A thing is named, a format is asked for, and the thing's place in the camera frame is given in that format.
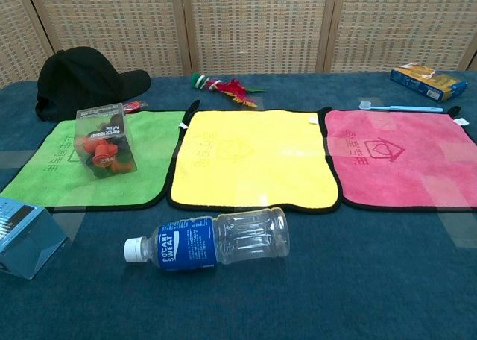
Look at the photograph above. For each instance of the red plastic snack wrapper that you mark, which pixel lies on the red plastic snack wrapper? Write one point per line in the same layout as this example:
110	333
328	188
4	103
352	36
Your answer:
133	106

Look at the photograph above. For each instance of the yellow microfibre cloth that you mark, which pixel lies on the yellow microfibre cloth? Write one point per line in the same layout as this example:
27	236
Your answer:
253	161

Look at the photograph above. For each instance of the red feather shuttlecock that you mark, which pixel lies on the red feather shuttlecock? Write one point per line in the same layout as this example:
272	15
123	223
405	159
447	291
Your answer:
231	88

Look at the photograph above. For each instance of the empty Pocari Sweat bottle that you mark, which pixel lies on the empty Pocari Sweat bottle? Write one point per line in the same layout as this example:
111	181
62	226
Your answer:
208	241

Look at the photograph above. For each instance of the clear box with orange clips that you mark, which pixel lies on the clear box with orange clips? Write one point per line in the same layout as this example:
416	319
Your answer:
104	146

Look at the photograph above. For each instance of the woven folding screen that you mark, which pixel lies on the woven folding screen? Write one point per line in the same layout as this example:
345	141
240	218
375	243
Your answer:
238	23

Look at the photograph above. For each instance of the pink microfibre cloth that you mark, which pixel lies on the pink microfibre cloth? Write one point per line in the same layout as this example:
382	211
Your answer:
402	161

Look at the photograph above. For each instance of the light blue toothbrush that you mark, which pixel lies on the light blue toothbrush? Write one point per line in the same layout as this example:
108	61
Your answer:
402	107

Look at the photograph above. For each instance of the black baseball cap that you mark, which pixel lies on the black baseball cap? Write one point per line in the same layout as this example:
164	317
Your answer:
82	79

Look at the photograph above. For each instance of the green microfibre cloth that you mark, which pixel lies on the green microfibre cloth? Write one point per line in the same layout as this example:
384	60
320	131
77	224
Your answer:
56	168

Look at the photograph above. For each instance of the blue and yellow carton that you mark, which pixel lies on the blue and yellow carton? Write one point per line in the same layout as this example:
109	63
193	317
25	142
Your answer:
428	81

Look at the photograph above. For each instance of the light blue cardboard box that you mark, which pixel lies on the light blue cardboard box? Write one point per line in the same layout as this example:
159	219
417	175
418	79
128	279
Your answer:
22	235

